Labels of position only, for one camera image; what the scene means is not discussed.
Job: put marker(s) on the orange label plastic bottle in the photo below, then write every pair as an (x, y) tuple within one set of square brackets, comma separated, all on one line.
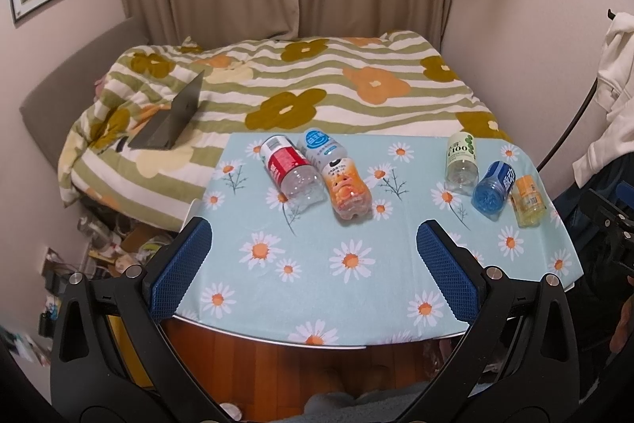
[(349, 194)]

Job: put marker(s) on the red label plastic bottle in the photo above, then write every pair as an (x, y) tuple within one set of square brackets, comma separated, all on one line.
[(292, 174)]

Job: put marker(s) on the daisy print blue tablecloth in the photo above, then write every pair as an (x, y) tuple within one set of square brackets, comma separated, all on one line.
[(314, 279)]

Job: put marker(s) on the white hanging garment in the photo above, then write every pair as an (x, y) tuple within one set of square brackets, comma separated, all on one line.
[(615, 96)]

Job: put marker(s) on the grey open laptop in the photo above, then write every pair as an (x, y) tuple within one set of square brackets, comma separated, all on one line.
[(164, 128)]

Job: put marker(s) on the grey bed headboard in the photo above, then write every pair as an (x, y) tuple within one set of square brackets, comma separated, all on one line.
[(50, 109)]

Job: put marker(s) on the floor clutter pile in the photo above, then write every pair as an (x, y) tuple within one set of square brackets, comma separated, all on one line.
[(113, 242)]

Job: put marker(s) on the yellow orange plastic bottle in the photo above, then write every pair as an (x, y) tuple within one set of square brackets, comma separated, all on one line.
[(527, 202)]

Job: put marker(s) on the floral striped duvet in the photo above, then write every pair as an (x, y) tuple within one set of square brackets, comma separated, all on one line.
[(397, 84)]

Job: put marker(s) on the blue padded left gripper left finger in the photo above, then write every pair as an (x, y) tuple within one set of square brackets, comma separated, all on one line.
[(89, 381)]

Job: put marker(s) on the green label plastic bottle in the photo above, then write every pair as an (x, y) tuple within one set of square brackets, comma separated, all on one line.
[(461, 170)]

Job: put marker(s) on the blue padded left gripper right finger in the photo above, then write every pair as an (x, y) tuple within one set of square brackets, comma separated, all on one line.
[(518, 360)]

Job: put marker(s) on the light blue label plastic bottle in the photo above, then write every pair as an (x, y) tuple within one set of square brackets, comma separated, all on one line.
[(320, 148)]

